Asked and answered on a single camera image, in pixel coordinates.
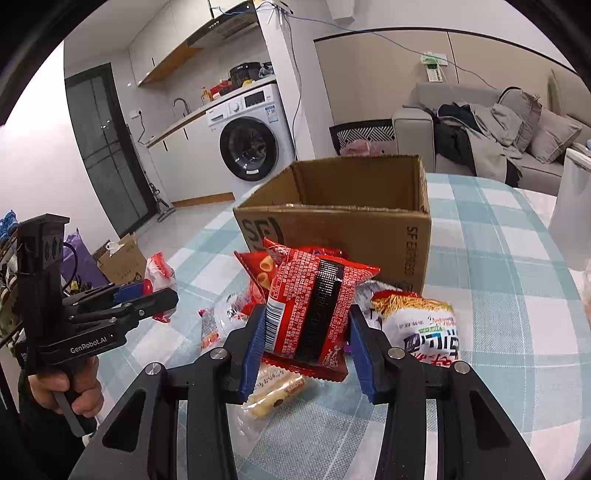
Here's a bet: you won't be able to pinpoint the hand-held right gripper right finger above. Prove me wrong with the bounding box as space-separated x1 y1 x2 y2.
347 305 548 480

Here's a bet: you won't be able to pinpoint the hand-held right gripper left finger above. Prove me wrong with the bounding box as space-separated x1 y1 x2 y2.
81 305 267 480

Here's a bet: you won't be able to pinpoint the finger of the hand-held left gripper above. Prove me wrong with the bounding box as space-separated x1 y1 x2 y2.
67 288 180 325
62 281 153 315

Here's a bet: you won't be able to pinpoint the white and red snack packet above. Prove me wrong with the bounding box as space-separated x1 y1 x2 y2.
199 293 259 352
143 251 177 324

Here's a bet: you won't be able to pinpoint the white and purple snack packet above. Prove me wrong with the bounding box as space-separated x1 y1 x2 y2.
345 279 407 356

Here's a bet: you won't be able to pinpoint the red black-striped snack packet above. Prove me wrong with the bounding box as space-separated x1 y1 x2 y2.
261 237 382 383

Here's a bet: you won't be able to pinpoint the brown cardboard box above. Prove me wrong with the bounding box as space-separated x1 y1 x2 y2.
233 154 432 296

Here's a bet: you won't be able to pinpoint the person's left hand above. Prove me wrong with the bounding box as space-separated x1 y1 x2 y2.
28 356 105 418

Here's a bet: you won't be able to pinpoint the small open cardboard box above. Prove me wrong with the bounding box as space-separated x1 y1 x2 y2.
95 233 148 286

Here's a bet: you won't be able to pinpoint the clear egg roll packet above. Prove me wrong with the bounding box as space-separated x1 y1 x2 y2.
242 362 308 421

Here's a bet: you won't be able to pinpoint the purple bag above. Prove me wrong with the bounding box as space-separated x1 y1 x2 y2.
62 231 110 289

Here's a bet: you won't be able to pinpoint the white noodle-print snack packet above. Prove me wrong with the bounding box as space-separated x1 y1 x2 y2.
372 291 461 366

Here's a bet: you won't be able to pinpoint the red roll-print snack packet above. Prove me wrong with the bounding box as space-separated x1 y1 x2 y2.
233 249 278 305

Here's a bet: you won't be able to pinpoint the floor mop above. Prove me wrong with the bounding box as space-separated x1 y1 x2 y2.
147 182 175 223

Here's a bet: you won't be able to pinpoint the black glass door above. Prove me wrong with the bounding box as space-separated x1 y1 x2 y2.
65 63 155 238

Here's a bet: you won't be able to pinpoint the white kitchen counter cabinets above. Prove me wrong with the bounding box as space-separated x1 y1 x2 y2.
147 107 234 206

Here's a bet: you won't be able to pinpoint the pink cloth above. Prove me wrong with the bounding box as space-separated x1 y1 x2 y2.
341 140 393 157

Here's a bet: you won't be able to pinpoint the white washing machine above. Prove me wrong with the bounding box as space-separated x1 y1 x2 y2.
206 83 296 197

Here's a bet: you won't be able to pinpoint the black and white patterned basket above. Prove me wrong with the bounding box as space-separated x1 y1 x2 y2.
329 119 397 158

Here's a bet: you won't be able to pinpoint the black jacket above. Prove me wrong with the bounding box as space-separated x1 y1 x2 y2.
433 102 485 177

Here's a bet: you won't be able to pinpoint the white chair back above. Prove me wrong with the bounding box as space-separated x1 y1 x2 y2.
547 148 591 273

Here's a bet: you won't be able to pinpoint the grey sofa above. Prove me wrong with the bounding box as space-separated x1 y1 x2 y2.
392 69 591 195

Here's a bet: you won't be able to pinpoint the grey coat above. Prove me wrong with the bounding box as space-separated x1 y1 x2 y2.
462 104 525 186

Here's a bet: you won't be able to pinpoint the range hood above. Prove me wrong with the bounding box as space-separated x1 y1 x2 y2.
187 8 260 48

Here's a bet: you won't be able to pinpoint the large grey pillow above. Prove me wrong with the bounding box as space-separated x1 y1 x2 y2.
498 88 543 153

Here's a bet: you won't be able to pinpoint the light grey pillow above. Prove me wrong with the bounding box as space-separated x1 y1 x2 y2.
529 108 583 164

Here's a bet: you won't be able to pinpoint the white wall cabinets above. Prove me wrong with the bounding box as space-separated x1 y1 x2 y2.
128 0 213 88

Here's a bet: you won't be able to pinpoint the white and green wall unit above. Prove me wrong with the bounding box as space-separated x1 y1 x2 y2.
420 52 450 84

